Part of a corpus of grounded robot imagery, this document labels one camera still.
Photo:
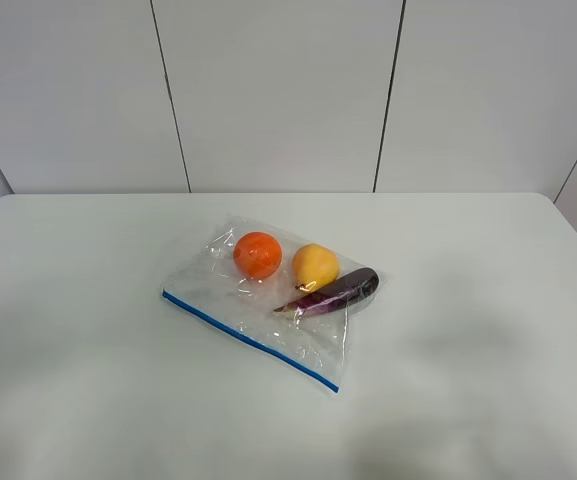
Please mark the orange fruit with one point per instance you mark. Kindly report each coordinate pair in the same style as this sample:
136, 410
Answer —
257, 255

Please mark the clear zip bag blue seal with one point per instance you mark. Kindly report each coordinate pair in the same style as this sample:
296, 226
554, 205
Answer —
209, 287

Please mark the yellow pear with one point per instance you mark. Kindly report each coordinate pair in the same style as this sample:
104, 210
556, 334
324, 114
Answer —
313, 267

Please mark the purple eggplant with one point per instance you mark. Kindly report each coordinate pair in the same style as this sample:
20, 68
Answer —
341, 294

